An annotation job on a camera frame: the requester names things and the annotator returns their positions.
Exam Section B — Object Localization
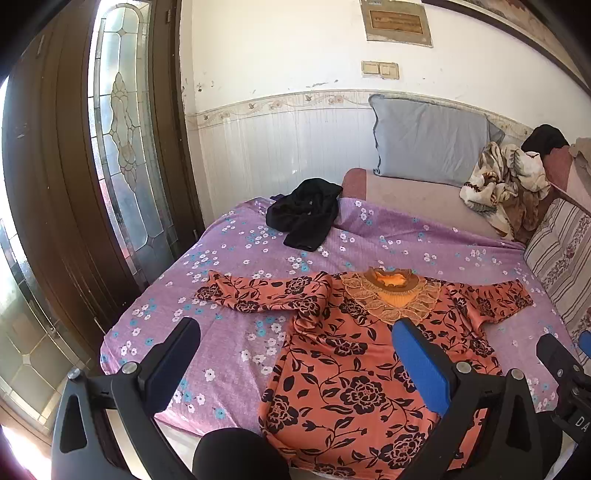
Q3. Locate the black garment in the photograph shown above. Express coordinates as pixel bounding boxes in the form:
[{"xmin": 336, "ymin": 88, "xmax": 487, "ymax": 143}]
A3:
[{"xmin": 266, "ymin": 178, "xmax": 343, "ymax": 253}]

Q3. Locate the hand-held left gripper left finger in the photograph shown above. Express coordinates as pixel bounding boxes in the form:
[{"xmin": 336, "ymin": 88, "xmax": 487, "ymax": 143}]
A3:
[{"xmin": 50, "ymin": 316, "xmax": 202, "ymax": 480}]

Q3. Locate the framed wall plaque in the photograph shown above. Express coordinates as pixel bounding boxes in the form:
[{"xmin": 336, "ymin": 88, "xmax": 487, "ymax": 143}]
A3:
[{"xmin": 360, "ymin": 0, "xmax": 435, "ymax": 48}]

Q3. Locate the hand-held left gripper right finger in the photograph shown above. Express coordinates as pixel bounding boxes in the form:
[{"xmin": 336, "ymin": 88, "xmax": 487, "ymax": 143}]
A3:
[{"xmin": 392, "ymin": 318, "xmax": 561, "ymax": 480}]

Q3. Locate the pink mattress cover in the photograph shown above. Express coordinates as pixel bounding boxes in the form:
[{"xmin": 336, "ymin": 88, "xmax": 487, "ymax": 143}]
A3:
[{"xmin": 341, "ymin": 167, "xmax": 515, "ymax": 241}]

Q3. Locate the beige wall switch panel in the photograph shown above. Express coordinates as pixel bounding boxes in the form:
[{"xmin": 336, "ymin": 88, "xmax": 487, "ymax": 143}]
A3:
[{"xmin": 361, "ymin": 60, "xmax": 400, "ymax": 79}]

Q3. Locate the beige patterned blanket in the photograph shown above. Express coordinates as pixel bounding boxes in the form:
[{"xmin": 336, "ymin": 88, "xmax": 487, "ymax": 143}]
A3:
[{"xmin": 459, "ymin": 142, "xmax": 552, "ymax": 240}]

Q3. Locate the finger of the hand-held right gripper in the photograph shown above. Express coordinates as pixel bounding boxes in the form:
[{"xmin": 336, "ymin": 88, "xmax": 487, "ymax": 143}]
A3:
[{"xmin": 537, "ymin": 332, "xmax": 584, "ymax": 394}]

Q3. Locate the orange black floral shirt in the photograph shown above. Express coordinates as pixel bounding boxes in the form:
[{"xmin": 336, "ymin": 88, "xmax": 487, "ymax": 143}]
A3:
[{"xmin": 194, "ymin": 267, "xmax": 535, "ymax": 480}]

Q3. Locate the black cloth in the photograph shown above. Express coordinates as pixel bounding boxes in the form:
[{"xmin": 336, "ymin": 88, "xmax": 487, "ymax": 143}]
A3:
[{"xmin": 522, "ymin": 124, "xmax": 570, "ymax": 157}]

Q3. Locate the brown stained glass door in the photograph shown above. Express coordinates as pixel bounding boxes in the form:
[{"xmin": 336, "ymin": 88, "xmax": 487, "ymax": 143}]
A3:
[{"xmin": 0, "ymin": 0, "xmax": 206, "ymax": 416}]

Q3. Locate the grey pillow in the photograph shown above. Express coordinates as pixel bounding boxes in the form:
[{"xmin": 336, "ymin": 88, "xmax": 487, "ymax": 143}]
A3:
[{"xmin": 369, "ymin": 93, "xmax": 506, "ymax": 188}]

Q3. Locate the striped floral cushion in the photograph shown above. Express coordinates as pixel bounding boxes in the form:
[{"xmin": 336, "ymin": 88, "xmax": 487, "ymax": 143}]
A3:
[{"xmin": 524, "ymin": 196, "xmax": 591, "ymax": 356}]

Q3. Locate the purple floral bedsheet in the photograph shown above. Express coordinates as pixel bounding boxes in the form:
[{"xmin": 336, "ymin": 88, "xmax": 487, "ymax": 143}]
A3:
[{"xmin": 99, "ymin": 196, "xmax": 583, "ymax": 437}]

